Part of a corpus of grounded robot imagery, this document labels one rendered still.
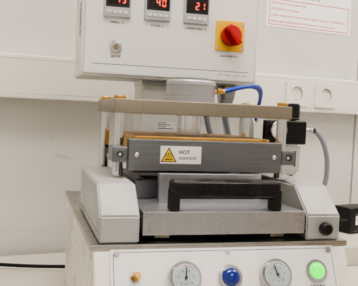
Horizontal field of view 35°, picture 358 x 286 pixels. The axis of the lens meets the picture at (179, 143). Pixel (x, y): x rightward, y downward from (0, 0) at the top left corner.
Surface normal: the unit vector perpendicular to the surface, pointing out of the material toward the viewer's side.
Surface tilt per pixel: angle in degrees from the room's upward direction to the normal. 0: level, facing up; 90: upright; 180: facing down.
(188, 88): 90
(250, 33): 90
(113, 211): 41
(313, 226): 90
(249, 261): 65
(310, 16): 90
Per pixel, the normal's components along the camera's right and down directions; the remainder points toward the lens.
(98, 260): 0.25, -0.36
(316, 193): 0.20, -0.72
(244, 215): 0.26, 0.06
